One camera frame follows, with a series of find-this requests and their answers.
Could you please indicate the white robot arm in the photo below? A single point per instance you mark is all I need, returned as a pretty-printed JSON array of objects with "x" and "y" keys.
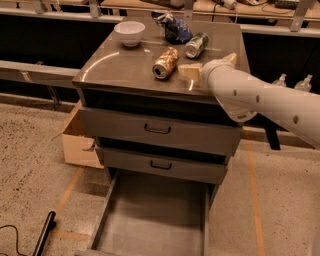
[{"x": 242, "y": 96}]

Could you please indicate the grey metal shelf rail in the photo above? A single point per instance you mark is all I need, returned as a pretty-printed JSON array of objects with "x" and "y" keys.
[{"x": 37, "y": 74}]

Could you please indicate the white bowl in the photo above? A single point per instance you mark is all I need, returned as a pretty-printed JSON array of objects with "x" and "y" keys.
[{"x": 130, "y": 33}]

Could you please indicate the grey middle drawer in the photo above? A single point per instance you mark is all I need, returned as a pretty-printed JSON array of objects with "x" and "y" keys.
[{"x": 162, "y": 166}]

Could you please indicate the left clear plastic bottle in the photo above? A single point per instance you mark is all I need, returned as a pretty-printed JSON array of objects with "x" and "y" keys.
[{"x": 281, "y": 81}]

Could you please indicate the grey top drawer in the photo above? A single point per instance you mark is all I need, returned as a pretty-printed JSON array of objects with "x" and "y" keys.
[{"x": 205, "y": 138}]

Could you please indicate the green soda can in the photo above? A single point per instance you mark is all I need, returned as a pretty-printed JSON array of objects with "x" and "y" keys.
[{"x": 196, "y": 45}]

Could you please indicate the grey drawer cabinet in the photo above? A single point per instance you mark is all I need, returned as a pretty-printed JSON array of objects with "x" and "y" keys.
[{"x": 120, "y": 78}]

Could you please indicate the grey open bottom drawer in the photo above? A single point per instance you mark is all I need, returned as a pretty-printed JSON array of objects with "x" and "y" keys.
[{"x": 150, "y": 215}]

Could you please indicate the black pole on floor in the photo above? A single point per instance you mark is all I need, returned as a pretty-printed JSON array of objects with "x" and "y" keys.
[{"x": 49, "y": 225}]

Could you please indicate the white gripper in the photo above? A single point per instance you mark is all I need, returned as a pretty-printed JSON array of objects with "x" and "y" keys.
[{"x": 210, "y": 70}]

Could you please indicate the blue chip bag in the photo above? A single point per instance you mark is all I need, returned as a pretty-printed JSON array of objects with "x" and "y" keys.
[{"x": 175, "y": 29}]

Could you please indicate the cardboard box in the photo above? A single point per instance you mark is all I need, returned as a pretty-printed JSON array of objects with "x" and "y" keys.
[{"x": 78, "y": 146}]

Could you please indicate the gold soda can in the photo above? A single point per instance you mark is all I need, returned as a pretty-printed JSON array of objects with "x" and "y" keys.
[{"x": 165, "y": 63}]

